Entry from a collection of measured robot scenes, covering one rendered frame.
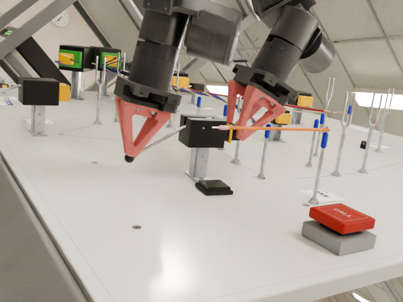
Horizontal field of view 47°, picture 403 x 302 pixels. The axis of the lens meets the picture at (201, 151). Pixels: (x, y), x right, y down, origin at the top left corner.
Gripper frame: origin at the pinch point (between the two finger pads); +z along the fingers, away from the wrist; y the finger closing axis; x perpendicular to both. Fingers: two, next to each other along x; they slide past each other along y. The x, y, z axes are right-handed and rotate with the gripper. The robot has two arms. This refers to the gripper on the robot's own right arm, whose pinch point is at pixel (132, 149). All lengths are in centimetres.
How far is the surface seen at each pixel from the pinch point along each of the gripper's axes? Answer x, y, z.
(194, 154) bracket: -9.2, -0.5, -1.0
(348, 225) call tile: -15.7, -26.2, -1.8
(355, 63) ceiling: -261, 260, -57
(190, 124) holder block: -6.6, -2.0, -5.4
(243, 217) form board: -10.3, -15.6, 2.4
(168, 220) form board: -1.3, -15.0, 4.0
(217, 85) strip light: -273, 536, -3
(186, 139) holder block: -7.0, -1.1, -3.0
